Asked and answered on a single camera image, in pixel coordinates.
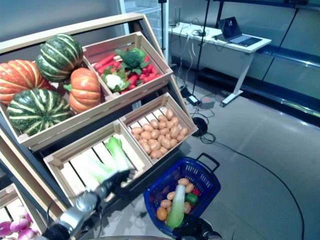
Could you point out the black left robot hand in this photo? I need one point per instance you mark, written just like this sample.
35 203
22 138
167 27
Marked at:
120 181

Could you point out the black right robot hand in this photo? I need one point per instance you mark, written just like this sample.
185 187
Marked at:
192 228

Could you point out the blue plastic shopping basket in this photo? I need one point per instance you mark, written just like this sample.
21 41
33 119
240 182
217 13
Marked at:
197 175

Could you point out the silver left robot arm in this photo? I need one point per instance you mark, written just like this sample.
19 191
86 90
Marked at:
75 212

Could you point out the brown potato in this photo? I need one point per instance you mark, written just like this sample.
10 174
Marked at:
154 123
183 181
137 130
147 127
154 144
169 114
143 142
171 195
156 154
155 134
162 118
165 143
184 131
146 148
180 137
189 188
174 132
170 124
165 203
145 135
187 208
164 131
136 136
175 121
162 124
173 142
163 150

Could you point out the pale green leek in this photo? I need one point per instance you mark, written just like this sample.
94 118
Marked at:
178 205
95 167

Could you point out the green leafy leek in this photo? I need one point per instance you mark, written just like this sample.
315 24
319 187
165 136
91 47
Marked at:
118 152

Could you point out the green bell pepper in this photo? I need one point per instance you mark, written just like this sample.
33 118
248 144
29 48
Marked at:
192 199

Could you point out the orange fruit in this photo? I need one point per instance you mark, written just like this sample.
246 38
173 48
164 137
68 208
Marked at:
162 214

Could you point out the red bell pepper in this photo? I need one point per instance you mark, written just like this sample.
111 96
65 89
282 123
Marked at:
196 192

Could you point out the wooden leek crate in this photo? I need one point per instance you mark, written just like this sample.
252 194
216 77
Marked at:
82 147

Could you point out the large wooden pumpkin crate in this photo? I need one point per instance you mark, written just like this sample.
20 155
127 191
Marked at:
75 122

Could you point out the wooden potato crate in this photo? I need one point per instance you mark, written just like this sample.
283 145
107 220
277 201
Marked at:
175 105

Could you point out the small orange pumpkin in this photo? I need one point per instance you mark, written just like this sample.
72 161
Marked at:
85 90

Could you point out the white cauliflower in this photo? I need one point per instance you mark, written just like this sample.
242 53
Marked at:
113 80

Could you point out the red chili pepper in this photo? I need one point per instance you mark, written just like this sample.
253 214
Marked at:
132 80
150 73

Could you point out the purple white turnip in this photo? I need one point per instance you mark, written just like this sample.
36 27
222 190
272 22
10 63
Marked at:
18 224
26 234
5 228
21 211

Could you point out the green striped pumpkin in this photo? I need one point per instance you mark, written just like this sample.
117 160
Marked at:
60 57
37 111

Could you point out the black power adapter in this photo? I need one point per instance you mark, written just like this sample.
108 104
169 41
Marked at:
193 99

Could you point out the wooden turnip crate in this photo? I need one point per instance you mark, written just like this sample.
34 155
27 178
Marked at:
10 197

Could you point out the orange carrot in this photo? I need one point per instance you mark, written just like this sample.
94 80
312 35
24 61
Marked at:
107 68
103 61

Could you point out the grey box with red top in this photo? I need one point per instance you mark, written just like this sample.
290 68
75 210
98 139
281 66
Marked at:
207 103

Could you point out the green broccoli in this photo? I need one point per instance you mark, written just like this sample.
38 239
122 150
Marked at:
131 60

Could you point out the wooden mixed vegetable crate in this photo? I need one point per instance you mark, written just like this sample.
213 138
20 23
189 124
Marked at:
150 47

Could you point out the large orange pumpkin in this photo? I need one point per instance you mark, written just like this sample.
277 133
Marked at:
20 77

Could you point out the black tripod pole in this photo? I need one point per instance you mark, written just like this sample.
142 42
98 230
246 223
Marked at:
163 25
200 50

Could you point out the wooden display stand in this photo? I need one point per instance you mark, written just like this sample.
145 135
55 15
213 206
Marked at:
150 30

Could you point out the white office desk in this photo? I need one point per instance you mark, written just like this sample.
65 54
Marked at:
225 50

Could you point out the clear container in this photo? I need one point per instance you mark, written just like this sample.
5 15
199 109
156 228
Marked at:
175 16

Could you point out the grey open laptop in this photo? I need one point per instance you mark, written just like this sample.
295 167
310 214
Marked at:
237 35

